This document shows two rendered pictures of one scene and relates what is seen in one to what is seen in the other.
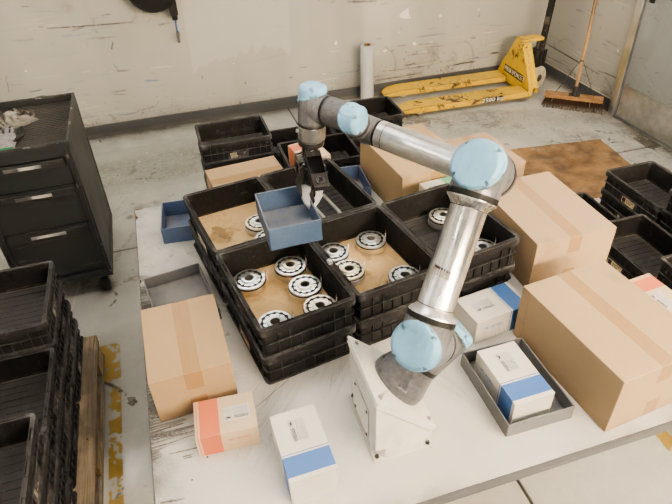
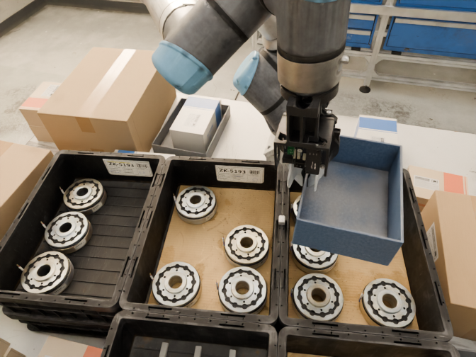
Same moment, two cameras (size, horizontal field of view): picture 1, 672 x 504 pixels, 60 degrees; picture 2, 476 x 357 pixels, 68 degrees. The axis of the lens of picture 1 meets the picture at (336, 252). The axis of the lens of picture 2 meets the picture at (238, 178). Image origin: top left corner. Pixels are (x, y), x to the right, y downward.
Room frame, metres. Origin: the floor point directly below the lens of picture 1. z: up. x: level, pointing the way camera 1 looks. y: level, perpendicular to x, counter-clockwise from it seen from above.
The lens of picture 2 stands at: (1.81, 0.18, 1.57)
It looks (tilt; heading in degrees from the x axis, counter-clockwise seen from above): 49 degrees down; 214
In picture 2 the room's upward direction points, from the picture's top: 3 degrees counter-clockwise
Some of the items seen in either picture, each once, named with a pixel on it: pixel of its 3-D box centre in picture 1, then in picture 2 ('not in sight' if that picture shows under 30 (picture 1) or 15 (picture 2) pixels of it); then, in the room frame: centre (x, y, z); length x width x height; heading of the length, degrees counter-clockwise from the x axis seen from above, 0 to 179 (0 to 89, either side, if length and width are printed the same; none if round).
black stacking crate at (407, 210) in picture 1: (445, 234); (91, 229); (1.62, -0.38, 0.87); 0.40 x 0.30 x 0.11; 25
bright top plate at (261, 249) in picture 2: (348, 269); (246, 244); (1.46, -0.04, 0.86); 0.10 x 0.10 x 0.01
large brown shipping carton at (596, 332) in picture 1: (603, 339); (116, 103); (1.17, -0.76, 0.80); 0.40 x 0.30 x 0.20; 21
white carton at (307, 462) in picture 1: (303, 451); (374, 146); (0.87, 0.10, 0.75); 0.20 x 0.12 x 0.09; 18
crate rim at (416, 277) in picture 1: (369, 248); (212, 227); (1.49, -0.11, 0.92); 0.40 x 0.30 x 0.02; 25
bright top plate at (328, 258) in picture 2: (305, 285); (315, 247); (1.39, 0.10, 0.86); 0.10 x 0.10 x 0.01
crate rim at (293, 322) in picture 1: (282, 277); (352, 236); (1.36, 0.16, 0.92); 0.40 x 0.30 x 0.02; 25
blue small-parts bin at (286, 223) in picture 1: (287, 216); (348, 192); (1.41, 0.14, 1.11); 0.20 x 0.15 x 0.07; 16
